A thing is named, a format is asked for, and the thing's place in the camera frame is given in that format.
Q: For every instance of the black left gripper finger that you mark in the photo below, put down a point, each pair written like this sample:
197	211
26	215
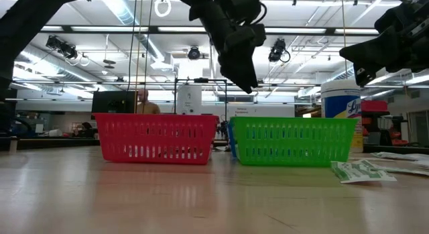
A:
239	66

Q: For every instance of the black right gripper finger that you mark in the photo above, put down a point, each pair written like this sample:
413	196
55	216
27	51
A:
375	53

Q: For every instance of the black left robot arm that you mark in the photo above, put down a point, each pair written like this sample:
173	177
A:
20	26

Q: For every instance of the white-lidded wipes canister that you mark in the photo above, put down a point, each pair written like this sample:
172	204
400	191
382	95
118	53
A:
338	103

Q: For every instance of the blue plastic basket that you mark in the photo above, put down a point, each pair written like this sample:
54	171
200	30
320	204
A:
231	140

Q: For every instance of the green plastic basket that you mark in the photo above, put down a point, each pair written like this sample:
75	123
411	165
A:
291	123

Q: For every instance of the white antiseptic towelette packet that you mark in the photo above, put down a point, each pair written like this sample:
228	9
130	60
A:
221	148

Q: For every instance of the person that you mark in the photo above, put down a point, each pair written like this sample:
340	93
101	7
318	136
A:
147	106
87	130

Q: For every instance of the red plastic basket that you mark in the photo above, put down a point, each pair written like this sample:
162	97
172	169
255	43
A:
154	123

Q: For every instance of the white bandage wrapper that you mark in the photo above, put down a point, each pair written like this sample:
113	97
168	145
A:
399	156

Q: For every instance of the black monitor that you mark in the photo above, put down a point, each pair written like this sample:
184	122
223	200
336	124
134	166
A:
114	101

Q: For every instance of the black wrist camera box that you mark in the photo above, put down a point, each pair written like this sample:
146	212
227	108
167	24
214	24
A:
234	6

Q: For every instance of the black ceiling camera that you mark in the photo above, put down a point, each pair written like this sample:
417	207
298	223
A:
193	53
62	46
276	49

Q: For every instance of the black stand frame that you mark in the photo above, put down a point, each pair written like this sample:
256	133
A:
201	80

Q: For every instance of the black ceiling light rail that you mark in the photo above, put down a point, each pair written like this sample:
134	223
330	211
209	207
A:
152	29

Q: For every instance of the silver ceiling duct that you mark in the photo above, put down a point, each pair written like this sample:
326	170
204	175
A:
124	12

